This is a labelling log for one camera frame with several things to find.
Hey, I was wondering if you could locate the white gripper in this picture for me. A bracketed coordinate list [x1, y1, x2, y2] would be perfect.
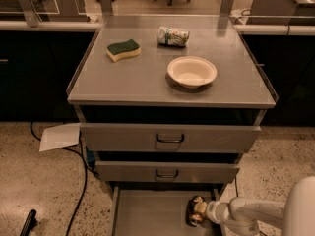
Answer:
[194, 201, 232, 225]

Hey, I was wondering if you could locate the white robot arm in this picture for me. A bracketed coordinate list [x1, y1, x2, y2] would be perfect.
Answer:
[186, 176, 315, 236]

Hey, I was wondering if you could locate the grey bottom drawer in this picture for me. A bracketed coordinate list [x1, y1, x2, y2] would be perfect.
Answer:
[107, 186, 224, 236]

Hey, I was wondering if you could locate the grey drawer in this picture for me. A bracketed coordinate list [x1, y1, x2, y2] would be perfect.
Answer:
[81, 123, 261, 153]
[95, 161, 239, 183]
[107, 186, 224, 236]

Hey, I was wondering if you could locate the grey middle drawer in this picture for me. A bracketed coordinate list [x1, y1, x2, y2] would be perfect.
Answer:
[95, 161, 239, 183]

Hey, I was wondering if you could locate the grey top drawer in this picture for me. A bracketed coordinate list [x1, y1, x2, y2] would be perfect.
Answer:
[81, 123, 261, 153]

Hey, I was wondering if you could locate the grey drawer cabinet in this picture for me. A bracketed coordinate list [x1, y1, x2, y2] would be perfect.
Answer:
[68, 15, 277, 191]

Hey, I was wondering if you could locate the crushed white green can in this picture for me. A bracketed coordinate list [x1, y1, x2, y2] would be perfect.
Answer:
[157, 27, 190, 47]

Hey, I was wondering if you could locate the white paper bowl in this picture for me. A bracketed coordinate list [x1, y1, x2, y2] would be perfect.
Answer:
[167, 56, 217, 89]

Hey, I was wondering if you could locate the white paper sheet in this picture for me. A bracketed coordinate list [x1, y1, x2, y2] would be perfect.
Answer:
[39, 123, 80, 152]

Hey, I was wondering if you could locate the black object on floor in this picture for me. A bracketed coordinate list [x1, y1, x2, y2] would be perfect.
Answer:
[20, 209, 36, 236]

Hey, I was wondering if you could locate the green yellow sponge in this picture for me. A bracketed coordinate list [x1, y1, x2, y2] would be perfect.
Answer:
[106, 39, 141, 62]

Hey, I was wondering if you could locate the black floor cable left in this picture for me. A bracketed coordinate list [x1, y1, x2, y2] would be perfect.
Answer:
[30, 121, 99, 236]

